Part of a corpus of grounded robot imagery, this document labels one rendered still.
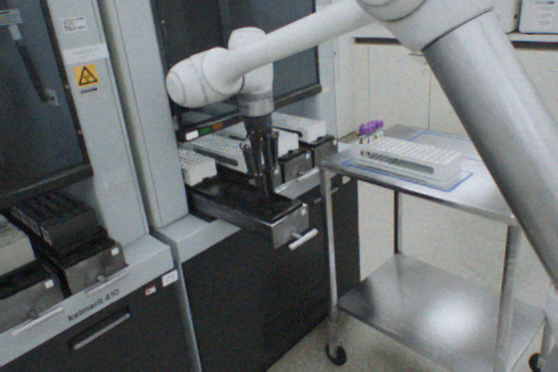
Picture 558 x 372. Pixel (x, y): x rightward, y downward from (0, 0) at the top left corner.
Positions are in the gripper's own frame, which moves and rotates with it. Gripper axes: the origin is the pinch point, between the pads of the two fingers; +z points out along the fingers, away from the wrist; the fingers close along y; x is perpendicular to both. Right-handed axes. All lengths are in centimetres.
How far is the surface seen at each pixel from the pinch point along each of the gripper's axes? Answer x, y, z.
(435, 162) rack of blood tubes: 35.6, -28.6, -3.9
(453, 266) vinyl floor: 9, -106, 85
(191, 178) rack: -21.9, 9.0, 0.2
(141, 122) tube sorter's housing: -20.4, 21.5, -20.9
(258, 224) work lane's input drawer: 8.4, 11.3, 4.8
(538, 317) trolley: 57, -59, 56
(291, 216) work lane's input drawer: 13.3, 4.3, 4.2
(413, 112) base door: -78, -224, 52
